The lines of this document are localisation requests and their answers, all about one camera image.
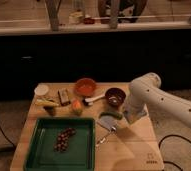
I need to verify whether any bunch of red grapes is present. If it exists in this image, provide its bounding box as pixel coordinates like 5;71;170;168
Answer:
54;127;76;152

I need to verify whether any orange peach fruit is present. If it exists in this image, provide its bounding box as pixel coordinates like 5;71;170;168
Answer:
71;99;83;115

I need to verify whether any green cucumber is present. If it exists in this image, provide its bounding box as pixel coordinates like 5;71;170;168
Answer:
99;111;123;120

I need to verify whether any yellow corn cob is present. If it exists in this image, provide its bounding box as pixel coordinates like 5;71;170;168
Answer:
35;99;59;107

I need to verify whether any purple bowl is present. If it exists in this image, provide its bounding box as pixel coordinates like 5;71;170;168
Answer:
105;88;126;108

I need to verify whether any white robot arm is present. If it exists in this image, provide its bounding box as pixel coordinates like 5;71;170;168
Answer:
123;72;191;128

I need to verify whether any green plastic tray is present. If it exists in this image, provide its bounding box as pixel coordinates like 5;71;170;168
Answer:
23;117;95;171

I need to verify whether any orange bowl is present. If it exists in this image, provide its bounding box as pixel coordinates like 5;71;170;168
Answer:
74;78;97;97

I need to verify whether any black cable right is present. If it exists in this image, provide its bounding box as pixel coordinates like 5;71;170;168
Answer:
158;134;191;171

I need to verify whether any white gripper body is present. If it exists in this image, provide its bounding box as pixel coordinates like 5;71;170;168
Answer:
123;98;145;124

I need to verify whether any white dish brush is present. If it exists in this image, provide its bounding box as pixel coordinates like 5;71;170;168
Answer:
82;94;105;106

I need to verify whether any brown chocolate bar box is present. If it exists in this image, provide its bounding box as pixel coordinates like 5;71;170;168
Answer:
58;89;70;106

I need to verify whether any blue sponge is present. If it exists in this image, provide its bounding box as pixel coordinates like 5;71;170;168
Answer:
136;107;148;120

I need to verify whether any metal cleaver spatula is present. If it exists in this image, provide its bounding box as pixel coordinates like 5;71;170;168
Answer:
96;116;118;146

